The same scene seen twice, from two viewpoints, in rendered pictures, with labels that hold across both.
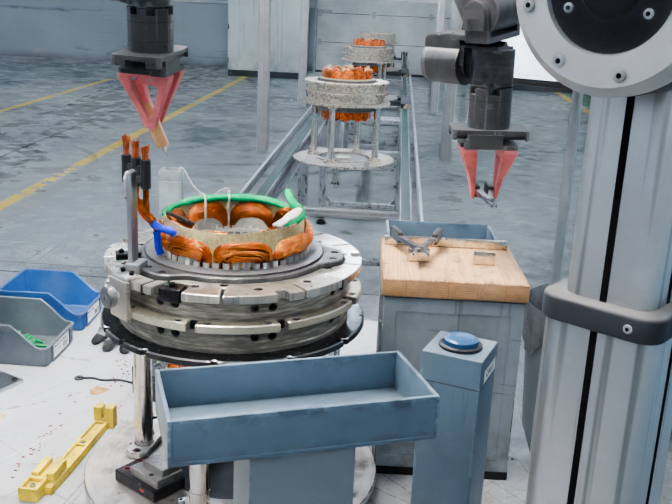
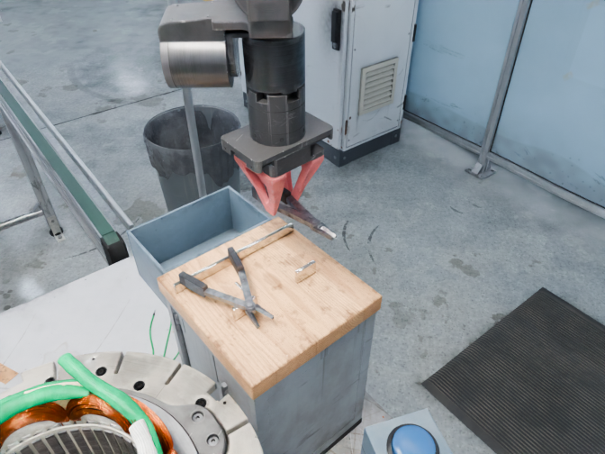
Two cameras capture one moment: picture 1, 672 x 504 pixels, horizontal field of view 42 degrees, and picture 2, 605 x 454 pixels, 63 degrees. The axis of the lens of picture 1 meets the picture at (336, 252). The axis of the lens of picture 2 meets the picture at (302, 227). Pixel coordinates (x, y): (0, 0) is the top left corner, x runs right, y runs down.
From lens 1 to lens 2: 0.84 m
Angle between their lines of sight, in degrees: 42
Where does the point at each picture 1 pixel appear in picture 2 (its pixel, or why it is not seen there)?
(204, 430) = not seen: outside the picture
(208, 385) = not seen: outside the picture
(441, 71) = (203, 78)
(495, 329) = (353, 344)
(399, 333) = (273, 410)
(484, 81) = (281, 86)
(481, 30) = (284, 19)
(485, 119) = (287, 132)
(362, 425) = not seen: outside the picture
